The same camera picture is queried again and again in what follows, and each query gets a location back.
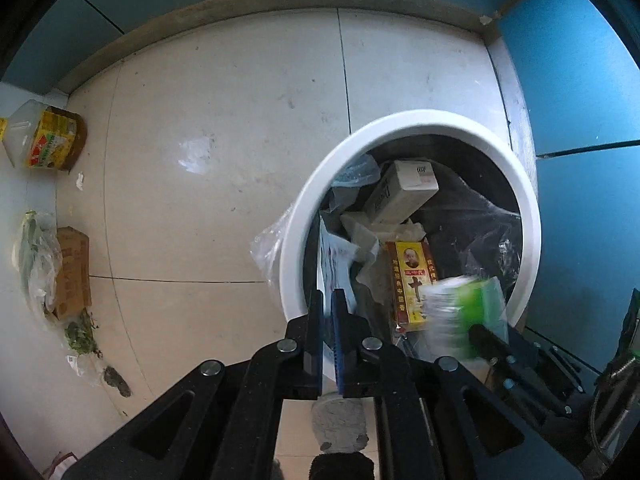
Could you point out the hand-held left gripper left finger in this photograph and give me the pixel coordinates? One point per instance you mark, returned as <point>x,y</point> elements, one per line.
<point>312,360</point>

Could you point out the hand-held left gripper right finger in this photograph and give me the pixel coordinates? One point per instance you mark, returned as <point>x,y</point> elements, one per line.
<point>340,350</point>

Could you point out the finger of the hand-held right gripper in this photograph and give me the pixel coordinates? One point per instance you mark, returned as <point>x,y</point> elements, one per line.
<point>510,350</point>

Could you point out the small green and white box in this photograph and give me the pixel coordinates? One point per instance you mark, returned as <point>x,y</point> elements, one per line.
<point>475,300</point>

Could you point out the clear printed plastic wrapper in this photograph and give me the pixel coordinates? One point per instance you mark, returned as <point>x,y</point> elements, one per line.
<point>335,260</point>

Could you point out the yellow and red box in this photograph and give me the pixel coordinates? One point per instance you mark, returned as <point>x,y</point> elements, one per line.
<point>407,285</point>

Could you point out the white paper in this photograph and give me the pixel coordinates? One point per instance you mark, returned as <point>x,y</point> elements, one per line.
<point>370,237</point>

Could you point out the long white box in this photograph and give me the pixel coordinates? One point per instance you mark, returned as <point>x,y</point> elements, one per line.
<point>400,195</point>

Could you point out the white round trash bin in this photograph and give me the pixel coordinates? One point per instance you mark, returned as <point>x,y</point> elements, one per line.
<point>320,180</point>

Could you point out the grey fuzzy slipper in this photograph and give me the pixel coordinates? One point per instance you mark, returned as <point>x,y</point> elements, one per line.
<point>340,417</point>

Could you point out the person's black trouser leg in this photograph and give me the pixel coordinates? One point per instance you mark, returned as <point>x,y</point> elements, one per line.
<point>340,466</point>

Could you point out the clear plastic film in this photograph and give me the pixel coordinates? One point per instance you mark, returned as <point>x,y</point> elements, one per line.
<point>270,245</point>

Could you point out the black bin liner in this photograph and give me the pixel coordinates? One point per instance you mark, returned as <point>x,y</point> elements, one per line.
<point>475,220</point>

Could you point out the bluish clear plastic bag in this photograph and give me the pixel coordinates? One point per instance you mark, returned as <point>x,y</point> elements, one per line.
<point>357,172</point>

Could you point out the dark scrap on floor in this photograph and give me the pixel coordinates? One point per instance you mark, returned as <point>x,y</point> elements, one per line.
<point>117,380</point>

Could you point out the small clear wrapper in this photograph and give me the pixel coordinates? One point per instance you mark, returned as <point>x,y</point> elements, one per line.
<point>80,365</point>

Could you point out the green vegetable scraps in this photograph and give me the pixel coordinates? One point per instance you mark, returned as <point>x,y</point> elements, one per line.
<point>80,335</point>

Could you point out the brown cardboard box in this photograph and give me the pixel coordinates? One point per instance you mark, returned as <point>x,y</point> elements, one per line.
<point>72,270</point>

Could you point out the blue counter cabinet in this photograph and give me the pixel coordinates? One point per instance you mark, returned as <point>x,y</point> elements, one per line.
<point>575,85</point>

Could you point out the plastic bag of vegetables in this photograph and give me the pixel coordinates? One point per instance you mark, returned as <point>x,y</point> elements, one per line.
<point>35,260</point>

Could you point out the oil bottle with yellow label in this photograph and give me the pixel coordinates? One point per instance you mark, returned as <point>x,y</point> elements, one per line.
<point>50,135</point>

